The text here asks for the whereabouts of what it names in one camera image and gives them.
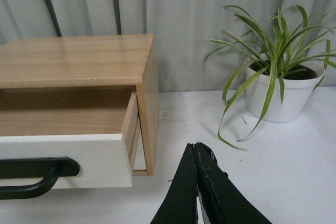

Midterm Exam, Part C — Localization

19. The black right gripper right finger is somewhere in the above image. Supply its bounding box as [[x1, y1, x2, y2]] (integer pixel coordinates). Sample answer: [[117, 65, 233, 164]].
[[194, 142, 270, 223]]

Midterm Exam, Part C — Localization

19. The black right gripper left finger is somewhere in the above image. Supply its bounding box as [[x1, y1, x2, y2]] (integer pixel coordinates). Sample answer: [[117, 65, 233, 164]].
[[151, 144, 197, 224]]

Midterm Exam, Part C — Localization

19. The white top drawer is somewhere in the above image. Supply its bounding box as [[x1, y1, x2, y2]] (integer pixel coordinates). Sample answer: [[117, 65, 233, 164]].
[[1, 88, 140, 189]]

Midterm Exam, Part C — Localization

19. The black top drawer handle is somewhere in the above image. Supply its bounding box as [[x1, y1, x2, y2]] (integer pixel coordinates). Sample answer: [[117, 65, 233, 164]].
[[1, 157, 80, 200]]

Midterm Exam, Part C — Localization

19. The wooden drawer cabinet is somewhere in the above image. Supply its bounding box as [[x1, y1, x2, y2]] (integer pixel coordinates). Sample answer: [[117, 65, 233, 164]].
[[1, 34, 160, 175]]

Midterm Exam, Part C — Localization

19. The white plant pot right side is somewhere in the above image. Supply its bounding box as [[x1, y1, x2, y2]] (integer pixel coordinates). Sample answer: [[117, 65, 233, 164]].
[[245, 61, 325, 123]]

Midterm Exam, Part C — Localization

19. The spider plant right side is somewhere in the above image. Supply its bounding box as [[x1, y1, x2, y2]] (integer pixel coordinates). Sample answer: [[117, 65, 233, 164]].
[[202, 5, 336, 151]]

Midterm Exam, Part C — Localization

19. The grey curtain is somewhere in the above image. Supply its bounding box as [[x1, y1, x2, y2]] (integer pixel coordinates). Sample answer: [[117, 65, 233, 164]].
[[1, 0, 335, 92]]

